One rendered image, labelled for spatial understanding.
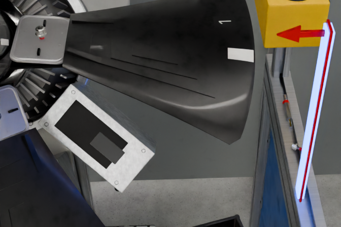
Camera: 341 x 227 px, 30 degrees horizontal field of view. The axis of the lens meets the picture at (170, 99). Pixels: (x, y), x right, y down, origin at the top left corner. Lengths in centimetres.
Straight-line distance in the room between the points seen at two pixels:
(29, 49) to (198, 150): 126
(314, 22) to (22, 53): 50
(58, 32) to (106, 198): 136
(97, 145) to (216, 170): 121
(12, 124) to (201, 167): 128
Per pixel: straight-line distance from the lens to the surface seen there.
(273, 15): 104
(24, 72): 84
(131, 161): 88
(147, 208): 207
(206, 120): 73
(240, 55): 78
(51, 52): 77
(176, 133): 192
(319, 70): 83
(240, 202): 209
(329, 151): 205
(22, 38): 79
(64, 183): 84
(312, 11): 105
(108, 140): 87
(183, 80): 75
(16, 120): 83
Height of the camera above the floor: 166
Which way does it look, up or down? 43 degrees down
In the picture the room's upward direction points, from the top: 2 degrees counter-clockwise
